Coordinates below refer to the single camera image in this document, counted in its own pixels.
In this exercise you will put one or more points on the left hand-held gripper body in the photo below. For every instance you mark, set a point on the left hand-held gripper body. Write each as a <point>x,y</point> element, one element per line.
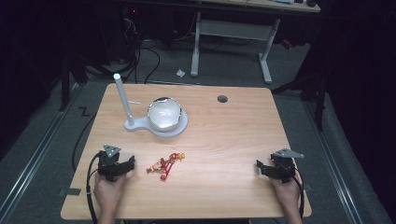
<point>109,161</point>

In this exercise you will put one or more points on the metal floor rail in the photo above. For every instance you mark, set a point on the metal floor rail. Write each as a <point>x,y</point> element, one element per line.
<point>333,165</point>
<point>34,149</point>

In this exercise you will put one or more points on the white paper scrap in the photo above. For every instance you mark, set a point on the white paper scrap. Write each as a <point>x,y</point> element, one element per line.
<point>180,73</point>

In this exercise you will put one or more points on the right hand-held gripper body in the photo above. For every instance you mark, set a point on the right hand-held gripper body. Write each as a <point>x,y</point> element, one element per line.
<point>285,166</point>

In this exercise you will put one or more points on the dark computer tower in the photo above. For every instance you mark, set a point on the dark computer tower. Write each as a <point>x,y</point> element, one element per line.
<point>124,28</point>

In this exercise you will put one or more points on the white-legged wooden desk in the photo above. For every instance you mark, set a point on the white-legged wooden desk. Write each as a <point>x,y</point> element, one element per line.
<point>236,29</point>

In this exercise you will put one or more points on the black tripod stand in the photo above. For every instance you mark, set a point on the black tripod stand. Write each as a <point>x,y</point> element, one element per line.
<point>311,90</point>

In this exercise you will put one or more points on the black metal stand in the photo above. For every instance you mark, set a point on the black metal stand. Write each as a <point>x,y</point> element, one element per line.
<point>64,84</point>

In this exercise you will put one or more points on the silver metal bowl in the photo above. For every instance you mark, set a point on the silver metal bowl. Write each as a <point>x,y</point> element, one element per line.
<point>164,114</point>

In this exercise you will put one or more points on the gold candy piece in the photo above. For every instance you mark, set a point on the gold candy piece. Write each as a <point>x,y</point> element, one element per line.
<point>181,156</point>

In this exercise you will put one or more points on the person's left hand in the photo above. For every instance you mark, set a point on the person's left hand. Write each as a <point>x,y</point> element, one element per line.
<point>107,193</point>

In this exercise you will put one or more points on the white stand with pole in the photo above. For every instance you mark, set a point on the white stand with pole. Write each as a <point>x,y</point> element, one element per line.
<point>126,102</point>

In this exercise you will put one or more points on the red candy bar wrapper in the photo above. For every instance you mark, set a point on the red candy bar wrapper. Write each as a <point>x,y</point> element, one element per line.
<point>168,168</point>

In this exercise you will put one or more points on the person's right hand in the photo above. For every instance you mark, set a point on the person's right hand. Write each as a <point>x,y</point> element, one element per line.
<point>288,194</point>

